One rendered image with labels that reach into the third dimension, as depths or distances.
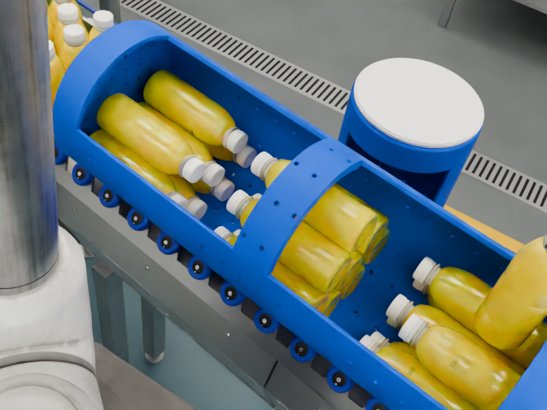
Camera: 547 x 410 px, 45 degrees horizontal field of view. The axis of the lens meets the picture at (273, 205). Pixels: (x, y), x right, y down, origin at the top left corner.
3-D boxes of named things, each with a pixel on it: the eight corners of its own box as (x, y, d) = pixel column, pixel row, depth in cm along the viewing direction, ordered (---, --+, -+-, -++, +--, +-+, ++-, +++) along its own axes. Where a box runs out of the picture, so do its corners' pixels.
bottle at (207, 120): (167, 61, 118) (245, 113, 112) (173, 86, 124) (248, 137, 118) (138, 85, 115) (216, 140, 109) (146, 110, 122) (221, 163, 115)
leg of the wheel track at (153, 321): (154, 368, 203) (150, 245, 156) (141, 355, 205) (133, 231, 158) (168, 355, 206) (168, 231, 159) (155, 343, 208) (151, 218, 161)
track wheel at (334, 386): (357, 377, 100) (361, 374, 102) (334, 359, 102) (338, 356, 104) (342, 400, 102) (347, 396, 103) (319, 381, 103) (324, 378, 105)
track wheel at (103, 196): (120, 191, 118) (127, 191, 120) (103, 178, 120) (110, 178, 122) (109, 212, 119) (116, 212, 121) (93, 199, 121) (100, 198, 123)
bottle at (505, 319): (533, 326, 90) (602, 244, 76) (510, 360, 86) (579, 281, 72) (487, 295, 92) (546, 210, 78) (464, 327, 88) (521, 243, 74)
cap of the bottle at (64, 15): (76, 10, 135) (75, 2, 134) (80, 20, 133) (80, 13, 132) (56, 12, 134) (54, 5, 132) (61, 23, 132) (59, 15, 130)
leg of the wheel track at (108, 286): (119, 399, 195) (105, 281, 148) (106, 386, 197) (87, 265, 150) (133, 386, 198) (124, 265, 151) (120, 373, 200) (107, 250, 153)
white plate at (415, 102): (347, 52, 146) (346, 57, 146) (364, 140, 128) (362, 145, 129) (466, 61, 149) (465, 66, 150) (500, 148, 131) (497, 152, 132)
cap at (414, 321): (410, 343, 94) (400, 336, 95) (426, 321, 94) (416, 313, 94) (408, 344, 90) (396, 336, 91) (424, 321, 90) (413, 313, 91)
